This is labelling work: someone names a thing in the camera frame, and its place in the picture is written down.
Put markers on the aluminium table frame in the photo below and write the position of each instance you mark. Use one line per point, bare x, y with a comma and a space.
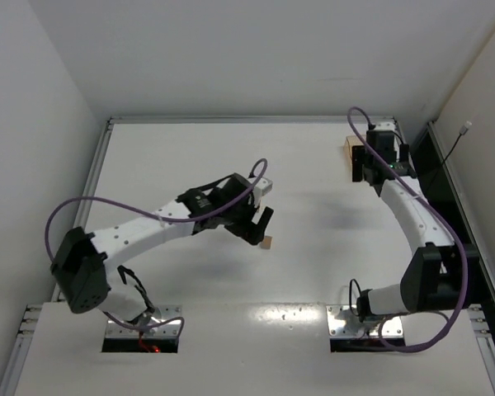
256, 320

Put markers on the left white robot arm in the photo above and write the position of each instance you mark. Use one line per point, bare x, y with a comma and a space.
90, 268

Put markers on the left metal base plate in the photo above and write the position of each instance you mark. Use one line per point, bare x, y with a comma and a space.
165, 322

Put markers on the metal base plate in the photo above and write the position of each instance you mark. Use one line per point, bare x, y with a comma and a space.
344, 325
165, 322

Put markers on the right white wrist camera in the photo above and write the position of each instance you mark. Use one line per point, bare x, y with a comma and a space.
386, 125

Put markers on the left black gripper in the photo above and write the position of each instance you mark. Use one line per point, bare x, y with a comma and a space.
244, 225

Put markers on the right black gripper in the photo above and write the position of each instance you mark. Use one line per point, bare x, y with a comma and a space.
358, 163

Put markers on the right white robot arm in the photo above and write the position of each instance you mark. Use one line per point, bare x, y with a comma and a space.
433, 279

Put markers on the plain wooden block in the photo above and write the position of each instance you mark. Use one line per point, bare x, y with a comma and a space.
266, 242

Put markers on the transparent amber plastic tray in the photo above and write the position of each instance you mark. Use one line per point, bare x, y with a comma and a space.
350, 142

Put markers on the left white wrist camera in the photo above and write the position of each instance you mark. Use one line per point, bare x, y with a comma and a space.
262, 188

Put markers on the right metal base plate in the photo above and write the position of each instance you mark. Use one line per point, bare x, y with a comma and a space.
344, 325

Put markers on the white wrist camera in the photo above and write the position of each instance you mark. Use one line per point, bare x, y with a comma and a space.
262, 188
386, 125

